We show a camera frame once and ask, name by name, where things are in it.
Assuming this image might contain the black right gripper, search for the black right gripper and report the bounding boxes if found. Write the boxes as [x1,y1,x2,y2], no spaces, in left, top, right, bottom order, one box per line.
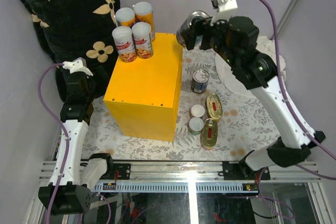
[182,10,239,67]

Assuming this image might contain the blue round tin can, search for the blue round tin can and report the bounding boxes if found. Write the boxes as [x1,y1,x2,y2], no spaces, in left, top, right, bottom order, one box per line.
[176,10,209,48]

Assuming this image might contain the dark round tin can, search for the dark round tin can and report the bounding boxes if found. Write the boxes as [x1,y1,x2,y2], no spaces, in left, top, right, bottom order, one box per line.
[191,69,209,93]

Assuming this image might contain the orange lidded front can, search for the orange lidded front can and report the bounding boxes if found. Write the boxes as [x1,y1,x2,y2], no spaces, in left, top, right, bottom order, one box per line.
[133,2,155,41]

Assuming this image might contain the red white lidded can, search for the red white lidded can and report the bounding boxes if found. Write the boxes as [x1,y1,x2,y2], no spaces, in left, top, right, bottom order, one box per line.
[112,26,137,63]

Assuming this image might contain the orange blue lidded can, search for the orange blue lidded can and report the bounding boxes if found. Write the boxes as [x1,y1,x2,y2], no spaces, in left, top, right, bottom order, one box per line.
[115,7,136,28]

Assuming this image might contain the black floral plush pillow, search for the black floral plush pillow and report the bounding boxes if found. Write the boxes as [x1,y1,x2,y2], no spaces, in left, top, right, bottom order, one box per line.
[20,0,120,97]

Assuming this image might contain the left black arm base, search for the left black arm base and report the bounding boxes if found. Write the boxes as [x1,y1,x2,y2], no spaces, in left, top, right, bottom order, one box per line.
[104,163,131,182]

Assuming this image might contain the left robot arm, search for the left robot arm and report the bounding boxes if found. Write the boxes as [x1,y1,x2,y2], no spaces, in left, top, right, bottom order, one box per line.
[38,72,115,216]

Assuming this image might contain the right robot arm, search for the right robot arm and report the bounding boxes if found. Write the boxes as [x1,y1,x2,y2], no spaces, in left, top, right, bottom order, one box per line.
[176,14,326,179]

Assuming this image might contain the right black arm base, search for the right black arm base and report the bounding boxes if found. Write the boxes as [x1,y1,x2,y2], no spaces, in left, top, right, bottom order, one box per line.
[218,161,263,181]

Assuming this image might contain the yellow wooden shelf box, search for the yellow wooden shelf box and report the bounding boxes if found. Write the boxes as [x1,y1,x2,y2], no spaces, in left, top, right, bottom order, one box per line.
[103,33,183,142]

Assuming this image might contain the white crumpled cloth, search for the white crumpled cloth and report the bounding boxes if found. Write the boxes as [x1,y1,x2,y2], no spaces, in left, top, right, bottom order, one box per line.
[215,36,276,98]

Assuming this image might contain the upper gold oval tin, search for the upper gold oval tin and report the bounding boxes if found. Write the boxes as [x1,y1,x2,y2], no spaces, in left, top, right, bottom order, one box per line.
[205,93,223,122]

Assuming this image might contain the gold oval tin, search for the gold oval tin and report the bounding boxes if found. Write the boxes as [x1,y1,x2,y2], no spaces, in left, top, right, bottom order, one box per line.
[201,118,218,151]
[205,93,223,122]

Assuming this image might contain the brown can white lid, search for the brown can white lid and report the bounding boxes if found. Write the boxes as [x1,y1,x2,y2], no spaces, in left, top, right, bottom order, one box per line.
[190,104,205,118]

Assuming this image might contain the floral patterned table mat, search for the floral patterned table mat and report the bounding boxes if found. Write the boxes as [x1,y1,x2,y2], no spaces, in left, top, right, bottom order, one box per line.
[80,50,279,161]

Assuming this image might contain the grey lidded small can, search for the grey lidded small can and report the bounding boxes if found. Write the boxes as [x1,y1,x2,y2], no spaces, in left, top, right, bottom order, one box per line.
[188,117,204,135]

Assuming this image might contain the lower gold oval tin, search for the lower gold oval tin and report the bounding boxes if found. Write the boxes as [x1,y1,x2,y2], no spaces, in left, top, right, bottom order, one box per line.
[201,118,218,151]

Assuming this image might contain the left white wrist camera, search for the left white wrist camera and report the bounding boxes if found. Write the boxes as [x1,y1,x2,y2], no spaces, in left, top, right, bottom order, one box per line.
[62,57,93,76]

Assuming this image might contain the aluminium frame rail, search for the aluminium frame rail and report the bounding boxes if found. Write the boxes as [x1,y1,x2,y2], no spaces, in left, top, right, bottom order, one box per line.
[38,161,321,194]

